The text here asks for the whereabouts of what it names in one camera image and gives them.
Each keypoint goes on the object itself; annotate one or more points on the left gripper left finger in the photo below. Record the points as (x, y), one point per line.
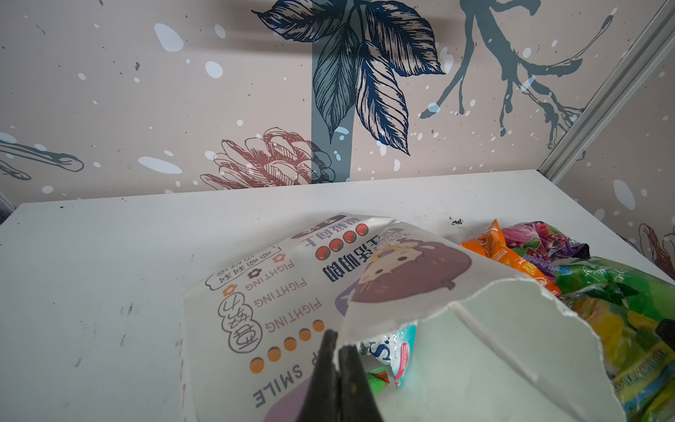
(322, 400)

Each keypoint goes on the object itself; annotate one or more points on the green chips bag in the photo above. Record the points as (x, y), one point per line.
(617, 283)

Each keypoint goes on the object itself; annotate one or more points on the yellow snack packet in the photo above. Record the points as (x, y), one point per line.
(638, 363)

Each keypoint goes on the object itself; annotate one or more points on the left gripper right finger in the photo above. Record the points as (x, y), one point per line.
(356, 397)

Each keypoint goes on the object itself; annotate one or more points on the white printed paper bag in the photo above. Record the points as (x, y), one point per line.
(492, 344)

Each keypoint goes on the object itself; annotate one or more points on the green white snack packet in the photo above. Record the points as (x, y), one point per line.
(394, 350)

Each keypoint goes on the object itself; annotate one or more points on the purple candy packet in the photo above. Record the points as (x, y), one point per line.
(543, 245)

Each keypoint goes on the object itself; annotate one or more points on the orange snack packet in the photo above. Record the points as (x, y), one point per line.
(492, 244)

